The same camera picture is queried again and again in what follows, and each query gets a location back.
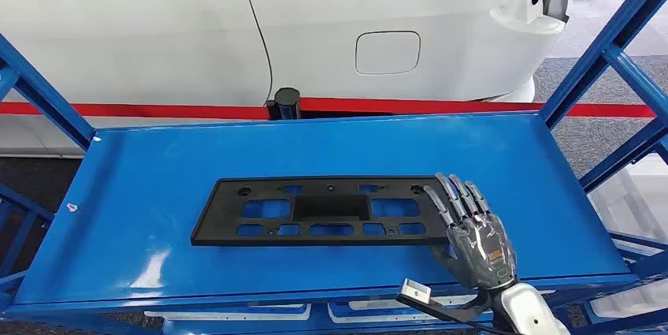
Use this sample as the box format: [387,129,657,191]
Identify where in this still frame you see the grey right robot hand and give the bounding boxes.
[423,172,518,291]

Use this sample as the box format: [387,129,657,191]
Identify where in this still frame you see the black plastic plate bracket part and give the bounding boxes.
[190,176,455,248]

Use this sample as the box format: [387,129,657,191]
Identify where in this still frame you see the blue metal shelf rack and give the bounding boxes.
[0,182,56,297]
[0,0,668,335]

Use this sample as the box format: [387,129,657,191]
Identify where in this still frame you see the large white plastic bin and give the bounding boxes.
[588,168,668,244]

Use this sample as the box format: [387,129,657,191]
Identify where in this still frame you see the white car body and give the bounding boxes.
[0,0,575,157]

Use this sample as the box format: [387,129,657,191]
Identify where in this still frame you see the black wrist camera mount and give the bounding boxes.
[395,293,505,335]

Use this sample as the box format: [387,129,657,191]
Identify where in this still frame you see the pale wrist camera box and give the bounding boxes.
[399,278,432,306]

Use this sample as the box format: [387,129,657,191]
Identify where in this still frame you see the black barrier post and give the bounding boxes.
[265,87,302,121]

